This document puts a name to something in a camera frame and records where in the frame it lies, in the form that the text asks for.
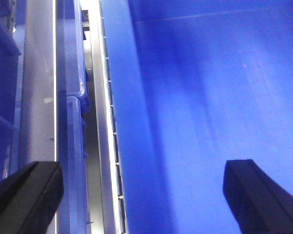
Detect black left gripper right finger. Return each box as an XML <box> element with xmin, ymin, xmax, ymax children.
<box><xmin>223</xmin><ymin>159</ymin><xmax>293</xmax><ymax>234</ymax></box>

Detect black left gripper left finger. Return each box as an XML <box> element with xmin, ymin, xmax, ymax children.
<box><xmin>0</xmin><ymin>161</ymin><xmax>64</xmax><ymax>234</ymax></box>

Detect large blue bin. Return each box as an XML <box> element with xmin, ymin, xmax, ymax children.
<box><xmin>102</xmin><ymin>0</ymin><xmax>293</xmax><ymax>234</ymax></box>

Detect stainless steel shelf beam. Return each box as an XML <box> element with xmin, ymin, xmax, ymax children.
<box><xmin>10</xmin><ymin>0</ymin><xmax>58</xmax><ymax>234</ymax></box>

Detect blue neighbouring bin rim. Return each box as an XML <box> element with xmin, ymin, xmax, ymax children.
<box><xmin>57</xmin><ymin>0</ymin><xmax>90</xmax><ymax>234</ymax></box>

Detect left roller track rail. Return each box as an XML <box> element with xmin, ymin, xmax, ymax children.
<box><xmin>82</xmin><ymin>0</ymin><xmax>127</xmax><ymax>234</ymax></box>

